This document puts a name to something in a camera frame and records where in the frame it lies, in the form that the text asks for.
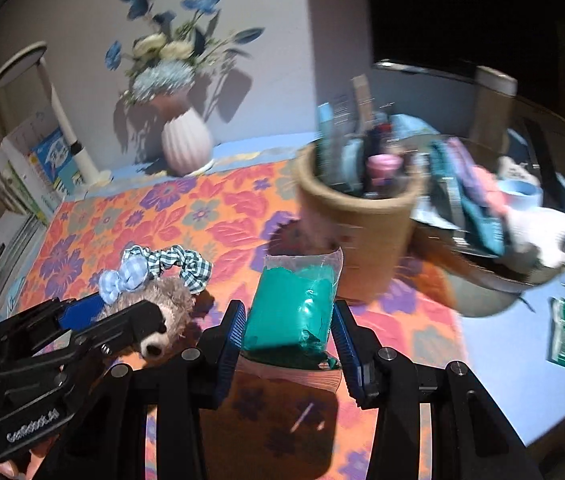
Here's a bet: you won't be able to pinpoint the beige tube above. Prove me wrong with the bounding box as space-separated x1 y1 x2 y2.
351 74 376 136

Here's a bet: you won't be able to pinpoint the black curved monitor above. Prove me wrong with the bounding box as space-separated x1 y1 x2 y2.
363 0 565 81

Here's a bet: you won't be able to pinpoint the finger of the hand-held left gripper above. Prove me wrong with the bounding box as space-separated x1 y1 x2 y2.
70 302 166 366
0 294 108 361

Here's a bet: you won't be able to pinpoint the ribbed glass bowl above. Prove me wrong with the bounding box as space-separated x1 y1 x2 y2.
407 135 565 318

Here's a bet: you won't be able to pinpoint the green checked scrunchie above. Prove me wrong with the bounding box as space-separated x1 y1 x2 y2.
122 244 213 295

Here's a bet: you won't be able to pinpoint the small pink jar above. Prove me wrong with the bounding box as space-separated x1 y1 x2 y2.
367 154 404 186

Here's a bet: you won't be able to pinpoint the brown plush bear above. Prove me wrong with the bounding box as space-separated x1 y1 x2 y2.
95 277 198 361

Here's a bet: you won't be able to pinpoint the tan tumbler with lid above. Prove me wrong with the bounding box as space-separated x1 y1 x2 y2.
470 66 518 148

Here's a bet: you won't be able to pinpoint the beige cylindrical container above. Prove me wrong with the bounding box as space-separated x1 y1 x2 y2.
295 140 426 306

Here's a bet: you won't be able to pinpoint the person's left hand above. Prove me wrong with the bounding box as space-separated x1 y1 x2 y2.
0 447 30 480

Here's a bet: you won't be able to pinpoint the pink soft cloth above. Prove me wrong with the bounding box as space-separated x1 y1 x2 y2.
445 137 506 211

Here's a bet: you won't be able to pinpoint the blue tube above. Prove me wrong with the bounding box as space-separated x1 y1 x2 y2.
317 95 351 181

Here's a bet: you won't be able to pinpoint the stack of books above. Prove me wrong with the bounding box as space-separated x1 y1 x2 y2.
0 112 88 306

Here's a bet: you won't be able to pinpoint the green plastic packet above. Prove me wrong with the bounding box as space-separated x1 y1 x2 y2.
241 247 346 361

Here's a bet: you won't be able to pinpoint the orange floral mat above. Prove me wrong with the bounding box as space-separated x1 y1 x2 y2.
12 157 468 480

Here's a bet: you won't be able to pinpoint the white desk lamp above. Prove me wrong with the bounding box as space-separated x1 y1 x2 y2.
0 41 113 186

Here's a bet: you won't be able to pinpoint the pink ribbed vase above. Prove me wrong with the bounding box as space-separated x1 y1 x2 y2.
161 107 214 177

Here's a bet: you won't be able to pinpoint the blue gingham bow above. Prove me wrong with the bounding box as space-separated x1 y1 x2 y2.
98 260 146 306

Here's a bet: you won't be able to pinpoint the teal cloth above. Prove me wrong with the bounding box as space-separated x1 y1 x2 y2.
427 142 508 256

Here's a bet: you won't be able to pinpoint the pale crumpled cloth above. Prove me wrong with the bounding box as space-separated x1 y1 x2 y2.
387 112 443 142

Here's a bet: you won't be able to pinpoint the small white stick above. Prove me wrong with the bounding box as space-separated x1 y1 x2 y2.
290 402 316 433

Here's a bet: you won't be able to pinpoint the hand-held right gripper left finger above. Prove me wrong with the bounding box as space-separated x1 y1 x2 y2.
60 300 248 480

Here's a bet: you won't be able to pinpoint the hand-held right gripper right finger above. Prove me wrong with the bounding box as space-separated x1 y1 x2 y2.
331 300 531 480

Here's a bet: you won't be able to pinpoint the blue and white flowers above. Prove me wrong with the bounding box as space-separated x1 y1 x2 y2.
105 0 266 111

